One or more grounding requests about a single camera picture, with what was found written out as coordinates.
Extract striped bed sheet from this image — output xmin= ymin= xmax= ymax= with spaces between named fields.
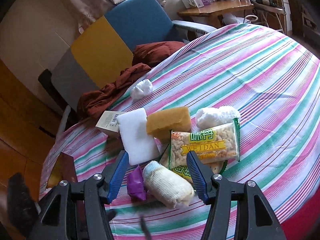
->
xmin=39 ymin=23 xmax=320 ymax=240

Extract grey yellow blue headboard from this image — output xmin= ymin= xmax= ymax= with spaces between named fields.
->
xmin=37 ymin=0 xmax=218 ymax=135

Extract gold storage box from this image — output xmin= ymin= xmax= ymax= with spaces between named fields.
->
xmin=45 ymin=151 xmax=78 ymax=195

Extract wooden side table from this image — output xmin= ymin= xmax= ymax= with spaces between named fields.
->
xmin=177 ymin=0 xmax=254 ymax=28

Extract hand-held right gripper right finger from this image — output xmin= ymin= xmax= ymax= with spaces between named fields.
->
xmin=186 ymin=151 xmax=288 ymax=240

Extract white crumpled plastic wad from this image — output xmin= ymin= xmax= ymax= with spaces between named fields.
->
xmin=195 ymin=106 xmax=241 ymax=130
xmin=130 ymin=79 xmax=153 ymax=102

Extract wooden wardrobe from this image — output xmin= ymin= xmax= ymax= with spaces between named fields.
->
xmin=0 ymin=57 xmax=63 ymax=240

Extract black fuzzy object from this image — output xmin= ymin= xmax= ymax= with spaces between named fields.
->
xmin=7 ymin=172 xmax=42 ymax=230

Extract white sponge block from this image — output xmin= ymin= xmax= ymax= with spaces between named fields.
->
xmin=116 ymin=107 xmax=160 ymax=166

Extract cream sock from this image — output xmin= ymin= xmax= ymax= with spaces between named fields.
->
xmin=142 ymin=160 xmax=195 ymax=209

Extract yellow green snack packet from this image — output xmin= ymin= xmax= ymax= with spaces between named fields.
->
xmin=170 ymin=117 xmax=241 ymax=169
xmin=160 ymin=152 xmax=228 ymax=184

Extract brown-red crumpled cloth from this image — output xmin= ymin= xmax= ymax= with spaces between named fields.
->
xmin=76 ymin=41 xmax=187 ymax=120

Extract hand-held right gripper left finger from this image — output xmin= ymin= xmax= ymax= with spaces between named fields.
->
xmin=27 ymin=151 xmax=130 ymax=240

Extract purple snack packet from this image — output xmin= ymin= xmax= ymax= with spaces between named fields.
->
xmin=126 ymin=166 xmax=147 ymax=201

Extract person's red clothing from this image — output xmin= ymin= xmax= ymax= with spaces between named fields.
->
xmin=275 ymin=192 xmax=320 ymax=240

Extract small beige cardboard box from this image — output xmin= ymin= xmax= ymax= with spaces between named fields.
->
xmin=96 ymin=111 xmax=123 ymax=139

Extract white plastic bag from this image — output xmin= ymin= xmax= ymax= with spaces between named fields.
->
xmin=222 ymin=12 xmax=244 ymax=25

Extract yellow sponge block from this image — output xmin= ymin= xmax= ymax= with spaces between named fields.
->
xmin=146 ymin=106 xmax=192 ymax=140

